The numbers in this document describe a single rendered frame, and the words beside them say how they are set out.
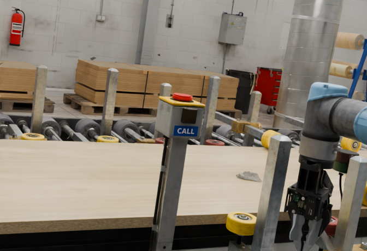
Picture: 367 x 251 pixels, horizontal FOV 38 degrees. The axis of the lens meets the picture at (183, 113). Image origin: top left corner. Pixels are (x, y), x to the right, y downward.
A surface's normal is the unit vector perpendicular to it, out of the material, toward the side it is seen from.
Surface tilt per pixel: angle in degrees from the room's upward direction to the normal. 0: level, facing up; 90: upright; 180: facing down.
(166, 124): 90
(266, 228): 90
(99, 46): 90
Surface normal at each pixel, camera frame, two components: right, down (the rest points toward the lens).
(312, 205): -0.48, 0.07
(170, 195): 0.44, 0.21
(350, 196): -0.89, -0.05
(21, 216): 0.15, -0.98
